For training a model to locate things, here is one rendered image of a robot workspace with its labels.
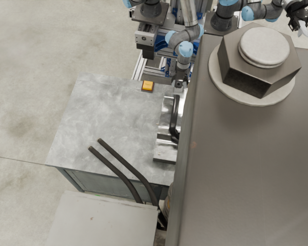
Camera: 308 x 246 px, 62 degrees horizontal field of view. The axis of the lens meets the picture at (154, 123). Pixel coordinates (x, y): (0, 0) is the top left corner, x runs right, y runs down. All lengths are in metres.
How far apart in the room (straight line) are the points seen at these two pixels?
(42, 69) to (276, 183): 2.96
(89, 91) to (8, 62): 1.67
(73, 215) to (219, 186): 0.61
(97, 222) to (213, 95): 0.59
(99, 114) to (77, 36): 1.79
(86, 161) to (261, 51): 1.38
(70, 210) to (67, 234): 0.07
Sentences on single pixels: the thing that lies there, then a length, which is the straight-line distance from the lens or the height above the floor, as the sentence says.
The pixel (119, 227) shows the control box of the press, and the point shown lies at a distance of 0.81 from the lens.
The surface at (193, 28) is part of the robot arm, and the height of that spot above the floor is 1.26.
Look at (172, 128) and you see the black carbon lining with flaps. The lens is 1.53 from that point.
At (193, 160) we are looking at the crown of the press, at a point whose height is 2.01.
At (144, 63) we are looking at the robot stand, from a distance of 2.69.
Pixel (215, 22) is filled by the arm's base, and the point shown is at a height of 1.07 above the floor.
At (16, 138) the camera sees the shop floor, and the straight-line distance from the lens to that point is 2.77.
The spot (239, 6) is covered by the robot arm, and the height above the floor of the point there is 1.21.
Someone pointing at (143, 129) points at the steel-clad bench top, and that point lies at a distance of 1.64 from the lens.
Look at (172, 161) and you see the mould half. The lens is 1.52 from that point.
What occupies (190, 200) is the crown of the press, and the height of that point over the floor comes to 2.00.
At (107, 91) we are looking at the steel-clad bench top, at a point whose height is 0.80.
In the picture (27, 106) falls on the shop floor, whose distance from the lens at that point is 2.91.
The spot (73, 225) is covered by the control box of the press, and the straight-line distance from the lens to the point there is 0.83.
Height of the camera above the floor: 2.27
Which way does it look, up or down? 62 degrees down
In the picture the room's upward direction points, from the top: 4 degrees clockwise
